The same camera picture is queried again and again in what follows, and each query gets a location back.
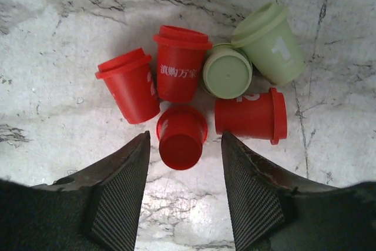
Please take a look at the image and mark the red capsule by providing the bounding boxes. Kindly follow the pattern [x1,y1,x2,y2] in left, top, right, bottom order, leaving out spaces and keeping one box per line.
[156,105,208,170]
[214,88,288,145]
[153,25,213,103]
[95,48,160,124]

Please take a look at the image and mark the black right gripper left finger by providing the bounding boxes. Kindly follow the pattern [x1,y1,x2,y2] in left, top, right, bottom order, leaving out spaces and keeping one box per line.
[1,132,150,250]

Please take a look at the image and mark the green capsule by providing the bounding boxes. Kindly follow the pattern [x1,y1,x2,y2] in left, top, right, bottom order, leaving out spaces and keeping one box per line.
[231,1,306,86]
[200,43,253,99]

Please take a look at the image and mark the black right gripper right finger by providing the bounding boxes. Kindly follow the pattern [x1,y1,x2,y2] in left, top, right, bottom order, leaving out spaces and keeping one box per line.
[221,133,375,250]

